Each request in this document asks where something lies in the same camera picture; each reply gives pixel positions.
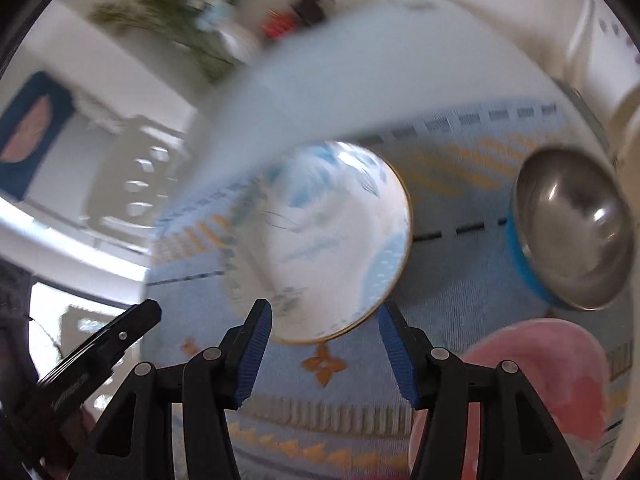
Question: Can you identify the black object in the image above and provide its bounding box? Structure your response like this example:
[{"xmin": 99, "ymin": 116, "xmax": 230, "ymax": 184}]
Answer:
[{"xmin": 292, "ymin": 0, "xmax": 336, "ymax": 26}]

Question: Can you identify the patterned light blue tablecloth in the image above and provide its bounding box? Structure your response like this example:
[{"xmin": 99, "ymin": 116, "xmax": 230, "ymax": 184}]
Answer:
[{"xmin": 145, "ymin": 0, "xmax": 628, "ymax": 480}]

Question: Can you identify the steel bowl with blue outside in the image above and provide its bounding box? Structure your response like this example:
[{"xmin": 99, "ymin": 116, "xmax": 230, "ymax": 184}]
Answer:
[{"xmin": 505, "ymin": 146, "xmax": 635, "ymax": 312}]

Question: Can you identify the red object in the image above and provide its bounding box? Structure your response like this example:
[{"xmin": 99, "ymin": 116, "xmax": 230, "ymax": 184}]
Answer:
[{"xmin": 262, "ymin": 12, "xmax": 296, "ymax": 41}]

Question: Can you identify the pink bowl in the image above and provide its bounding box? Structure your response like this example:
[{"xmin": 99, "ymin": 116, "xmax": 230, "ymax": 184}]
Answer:
[{"xmin": 407, "ymin": 317, "xmax": 612, "ymax": 480}]

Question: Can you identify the white plate with blue pattern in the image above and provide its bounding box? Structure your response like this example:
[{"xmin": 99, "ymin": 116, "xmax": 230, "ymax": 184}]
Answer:
[{"xmin": 225, "ymin": 140, "xmax": 414, "ymax": 346}]

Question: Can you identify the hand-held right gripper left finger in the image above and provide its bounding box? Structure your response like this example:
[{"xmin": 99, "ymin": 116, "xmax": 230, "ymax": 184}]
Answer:
[{"xmin": 65, "ymin": 299, "xmax": 273, "ymax": 480}]

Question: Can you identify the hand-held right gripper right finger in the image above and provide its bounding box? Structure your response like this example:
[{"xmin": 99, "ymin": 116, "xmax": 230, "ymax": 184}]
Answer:
[{"xmin": 378, "ymin": 302, "xmax": 586, "ymax": 480}]

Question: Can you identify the green leafy plant arrangement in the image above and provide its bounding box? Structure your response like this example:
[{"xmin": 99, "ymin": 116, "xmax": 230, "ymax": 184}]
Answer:
[{"xmin": 90, "ymin": 0, "xmax": 241, "ymax": 83}]

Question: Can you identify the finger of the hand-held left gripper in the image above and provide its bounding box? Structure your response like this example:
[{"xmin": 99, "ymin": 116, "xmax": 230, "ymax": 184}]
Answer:
[{"xmin": 37, "ymin": 299, "xmax": 162, "ymax": 387}]

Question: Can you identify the white chair with oval holes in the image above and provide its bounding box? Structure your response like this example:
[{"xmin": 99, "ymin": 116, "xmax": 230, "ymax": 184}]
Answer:
[
  {"xmin": 564, "ymin": 0, "xmax": 640, "ymax": 108},
  {"xmin": 82, "ymin": 115, "xmax": 190, "ymax": 256}
]

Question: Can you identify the blue and pink wall picture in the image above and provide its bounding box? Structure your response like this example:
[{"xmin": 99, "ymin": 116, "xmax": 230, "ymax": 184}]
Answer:
[{"xmin": 0, "ymin": 71, "xmax": 76, "ymax": 202}]

